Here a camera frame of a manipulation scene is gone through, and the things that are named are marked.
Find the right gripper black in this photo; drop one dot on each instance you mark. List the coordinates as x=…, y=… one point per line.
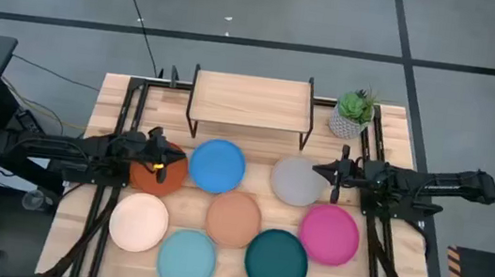
x=349, y=174

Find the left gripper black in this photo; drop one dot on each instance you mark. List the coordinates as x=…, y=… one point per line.
x=156, y=151

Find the grey plate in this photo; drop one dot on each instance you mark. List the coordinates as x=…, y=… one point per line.
x=294, y=182

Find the orange plate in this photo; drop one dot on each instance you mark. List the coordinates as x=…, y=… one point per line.
x=142, y=182

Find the blue plate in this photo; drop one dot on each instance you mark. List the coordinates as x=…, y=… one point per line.
x=217, y=166

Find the magenta plate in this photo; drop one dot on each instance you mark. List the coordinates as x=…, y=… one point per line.
x=329, y=235

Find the cream plate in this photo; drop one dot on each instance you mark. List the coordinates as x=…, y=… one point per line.
x=138, y=222

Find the tan brown plate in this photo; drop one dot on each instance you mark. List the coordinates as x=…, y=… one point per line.
x=234, y=219

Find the light teal plate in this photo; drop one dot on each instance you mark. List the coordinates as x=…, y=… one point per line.
x=186, y=260

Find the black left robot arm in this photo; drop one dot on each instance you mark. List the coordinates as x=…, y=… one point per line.
x=61, y=149

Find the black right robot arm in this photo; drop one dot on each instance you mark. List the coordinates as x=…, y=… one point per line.
x=436, y=183

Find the wooden shelf with black legs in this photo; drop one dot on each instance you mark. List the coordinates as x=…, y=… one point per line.
x=252, y=101

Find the succulent in white patterned pot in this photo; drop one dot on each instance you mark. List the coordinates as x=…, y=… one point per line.
x=346, y=124

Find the dark teal plate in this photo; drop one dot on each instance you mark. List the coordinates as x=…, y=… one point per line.
x=276, y=262

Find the clear glass jar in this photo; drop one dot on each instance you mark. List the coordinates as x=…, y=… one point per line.
x=34, y=200

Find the black power adapter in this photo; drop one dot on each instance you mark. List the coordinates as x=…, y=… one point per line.
x=29, y=121

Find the white sheet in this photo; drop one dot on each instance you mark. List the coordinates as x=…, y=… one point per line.
x=6, y=180

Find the black aluminium table frame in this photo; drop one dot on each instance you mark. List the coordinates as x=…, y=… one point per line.
x=159, y=83

